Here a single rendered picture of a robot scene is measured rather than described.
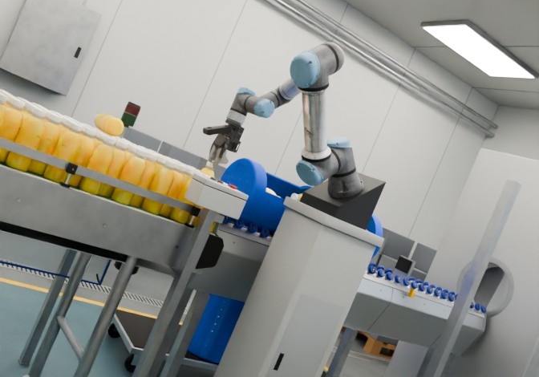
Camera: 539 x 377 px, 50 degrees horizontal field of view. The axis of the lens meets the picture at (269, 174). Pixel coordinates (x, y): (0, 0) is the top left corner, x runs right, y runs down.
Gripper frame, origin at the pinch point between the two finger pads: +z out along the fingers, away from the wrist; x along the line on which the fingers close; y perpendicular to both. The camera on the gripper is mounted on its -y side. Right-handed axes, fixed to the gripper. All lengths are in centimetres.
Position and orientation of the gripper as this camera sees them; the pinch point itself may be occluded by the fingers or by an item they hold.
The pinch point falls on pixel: (211, 164)
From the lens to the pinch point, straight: 242.9
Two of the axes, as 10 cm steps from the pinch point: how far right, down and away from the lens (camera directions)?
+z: -4.0, 9.2, -0.1
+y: 7.4, 3.2, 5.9
